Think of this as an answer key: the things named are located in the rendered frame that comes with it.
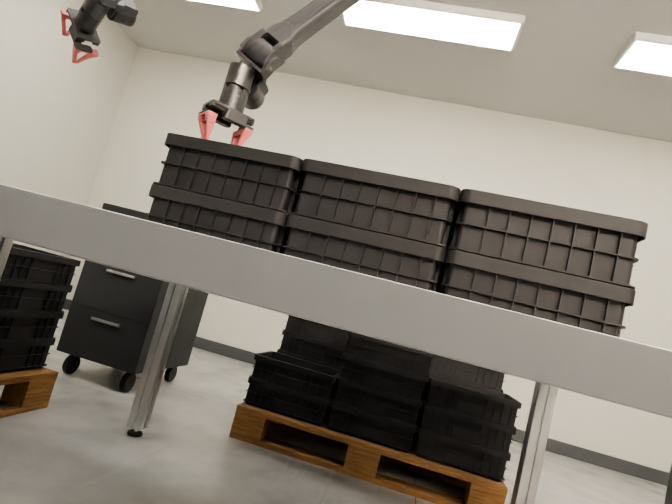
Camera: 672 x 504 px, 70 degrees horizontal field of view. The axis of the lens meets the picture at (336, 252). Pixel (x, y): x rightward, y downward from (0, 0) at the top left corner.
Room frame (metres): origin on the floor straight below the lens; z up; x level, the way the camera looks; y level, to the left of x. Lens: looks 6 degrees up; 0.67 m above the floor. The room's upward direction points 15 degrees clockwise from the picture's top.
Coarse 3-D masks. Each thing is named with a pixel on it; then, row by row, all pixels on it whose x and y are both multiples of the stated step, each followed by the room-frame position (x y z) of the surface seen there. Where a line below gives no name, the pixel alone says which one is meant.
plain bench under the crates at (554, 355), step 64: (0, 192) 0.38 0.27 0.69; (0, 256) 1.08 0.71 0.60; (128, 256) 0.36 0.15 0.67; (192, 256) 0.35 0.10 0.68; (256, 256) 0.34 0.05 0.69; (320, 320) 0.33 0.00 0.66; (384, 320) 0.33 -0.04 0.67; (448, 320) 0.32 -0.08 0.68; (512, 320) 0.31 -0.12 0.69; (576, 384) 0.30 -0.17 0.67; (640, 384) 0.30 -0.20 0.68
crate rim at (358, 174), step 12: (312, 168) 0.88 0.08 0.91; (324, 168) 0.87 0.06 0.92; (336, 168) 0.87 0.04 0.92; (348, 168) 0.86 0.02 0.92; (360, 168) 0.86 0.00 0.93; (360, 180) 0.86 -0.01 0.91; (372, 180) 0.85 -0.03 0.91; (384, 180) 0.85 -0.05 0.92; (396, 180) 0.84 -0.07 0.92; (408, 180) 0.84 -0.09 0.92; (420, 180) 0.83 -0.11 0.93; (420, 192) 0.83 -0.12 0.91; (432, 192) 0.83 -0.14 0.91; (444, 192) 0.82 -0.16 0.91; (456, 192) 0.82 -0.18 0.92; (456, 204) 0.84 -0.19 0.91
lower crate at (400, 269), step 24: (288, 216) 0.89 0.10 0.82; (288, 240) 0.89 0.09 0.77; (312, 240) 0.88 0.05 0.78; (336, 240) 0.87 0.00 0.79; (360, 240) 0.85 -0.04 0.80; (384, 240) 0.84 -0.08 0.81; (408, 240) 0.83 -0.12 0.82; (336, 264) 0.87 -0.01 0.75; (360, 264) 0.85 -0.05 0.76; (384, 264) 0.85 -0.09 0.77; (408, 264) 0.84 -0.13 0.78; (432, 264) 0.83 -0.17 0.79; (432, 288) 0.85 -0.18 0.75
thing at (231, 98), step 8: (224, 88) 1.01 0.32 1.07; (232, 88) 1.01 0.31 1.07; (224, 96) 1.01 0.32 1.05; (232, 96) 1.01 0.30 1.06; (240, 96) 1.01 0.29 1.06; (208, 104) 1.01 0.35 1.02; (216, 104) 0.99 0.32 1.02; (224, 104) 0.99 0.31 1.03; (232, 104) 1.01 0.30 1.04; (240, 104) 1.02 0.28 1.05; (240, 112) 1.01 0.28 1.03; (248, 120) 1.03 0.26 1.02
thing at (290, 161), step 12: (168, 144) 0.98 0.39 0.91; (180, 144) 0.95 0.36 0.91; (192, 144) 0.94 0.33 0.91; (204, 144) 0.94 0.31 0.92; (216, 144) 0.93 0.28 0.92; (228, 144) 0.92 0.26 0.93; (240, 156) 0.92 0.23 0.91; (252, 156) 0.91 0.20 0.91; (264, 156) 0.90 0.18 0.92; (276, 156) 0.90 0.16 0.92; (288, 156) 0.89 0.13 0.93; (300, 168) 0.90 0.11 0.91
